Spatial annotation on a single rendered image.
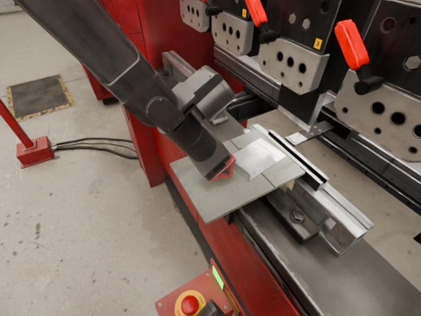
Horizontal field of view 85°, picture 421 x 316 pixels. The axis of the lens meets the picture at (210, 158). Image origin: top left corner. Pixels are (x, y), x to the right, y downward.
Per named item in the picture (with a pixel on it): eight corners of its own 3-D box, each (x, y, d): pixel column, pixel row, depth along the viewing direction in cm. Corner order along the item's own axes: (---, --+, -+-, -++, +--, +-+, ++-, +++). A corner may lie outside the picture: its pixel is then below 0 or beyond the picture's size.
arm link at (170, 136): (147, 117, 37) (161, 137, 34) (178, 88, 37) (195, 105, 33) (172, 138, 43) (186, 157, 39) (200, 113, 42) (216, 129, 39)
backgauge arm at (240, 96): (210, 121, 110) (210, 94, 100) (308, 87, 132) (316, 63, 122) (218, 130, 105) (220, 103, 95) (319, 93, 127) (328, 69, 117)
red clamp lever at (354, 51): (339, 18, 28) (370, 92, 28) (361, 14, 30) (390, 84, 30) (327, 27, 30) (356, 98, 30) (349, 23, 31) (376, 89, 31)
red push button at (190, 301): (178, 304, 54) (177, 300, 52) (194, 294, 56) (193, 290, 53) (186, 322, 52) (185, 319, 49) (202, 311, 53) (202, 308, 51)
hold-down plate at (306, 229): (230, 163, 72) (230, 157, 70) (244, 157, 74) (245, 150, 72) (300, 246, 54) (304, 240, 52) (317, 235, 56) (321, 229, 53)
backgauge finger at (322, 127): (273, 133, 65) (277, 119, 61) (336, 108, 74) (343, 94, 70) (304, 160, 58) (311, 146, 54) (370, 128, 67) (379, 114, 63)
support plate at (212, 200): (169, 165, 56) (169, 163, 55) (257, 131, 65) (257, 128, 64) (205, 225, 45) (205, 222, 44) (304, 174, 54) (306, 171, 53)
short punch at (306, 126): (274, 111, 56) (283, 73, 50) (280, 108, 57) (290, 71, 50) (305, 133, 50) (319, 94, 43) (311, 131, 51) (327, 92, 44)
